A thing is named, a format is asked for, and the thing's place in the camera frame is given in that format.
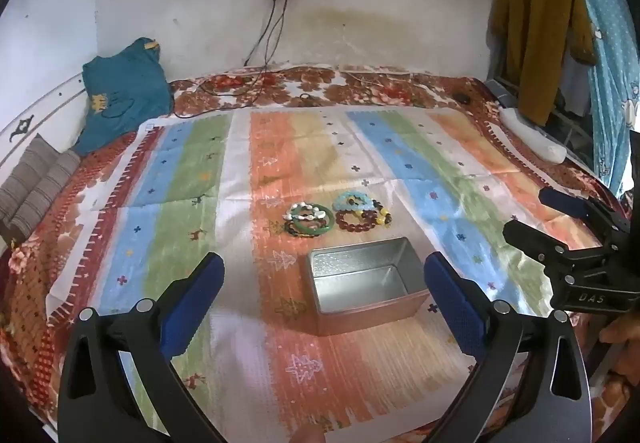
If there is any light blue bead bracelet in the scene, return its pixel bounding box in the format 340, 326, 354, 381
332, 192, 375, 214

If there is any multicolour amber bead bracelet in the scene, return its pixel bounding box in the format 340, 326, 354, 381
367, 200, 394, 228

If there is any striped pastel mat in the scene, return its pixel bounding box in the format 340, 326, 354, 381
46, 107, 601, 435

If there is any person's left hand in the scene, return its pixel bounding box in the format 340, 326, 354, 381
292, 424, 327, 443

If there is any red bead bracelet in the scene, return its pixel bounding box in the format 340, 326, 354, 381
335, 210, 379, 234

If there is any silver metal tin box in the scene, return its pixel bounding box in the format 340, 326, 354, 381
306, 236, 432, 337

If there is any blue dotted cloth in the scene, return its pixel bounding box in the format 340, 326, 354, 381
547, 0, 640, 198

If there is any person's right hand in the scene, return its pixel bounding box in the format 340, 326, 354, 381
597, 312, 640, 390

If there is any green jade bangle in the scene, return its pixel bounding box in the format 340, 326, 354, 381
292, 214, 334, 237

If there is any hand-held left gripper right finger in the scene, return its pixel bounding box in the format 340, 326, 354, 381
424, 252, 591, 443

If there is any white headboard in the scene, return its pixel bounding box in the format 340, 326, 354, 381
0, 70, 97, 184

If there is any black power cable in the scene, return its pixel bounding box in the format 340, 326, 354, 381
243, 0, 280, 68
172, 0, 290, 120

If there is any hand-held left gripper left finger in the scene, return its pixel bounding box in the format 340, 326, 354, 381
57, 252, 236, 443

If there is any grey striped pillow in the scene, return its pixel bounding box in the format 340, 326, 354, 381
2, 149, 82, 245
0, 133, 53, 224

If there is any white bolster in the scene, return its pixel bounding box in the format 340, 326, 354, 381
500, 107, 569, 164

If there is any teal shirt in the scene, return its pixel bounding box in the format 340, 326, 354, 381
75, 37, 175, 156

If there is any white shell bracelet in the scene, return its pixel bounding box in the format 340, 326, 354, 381
287, 203, 335, 226

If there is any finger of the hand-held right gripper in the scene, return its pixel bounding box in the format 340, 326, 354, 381
538, 187, 632, 236
502, 220, 576, 271

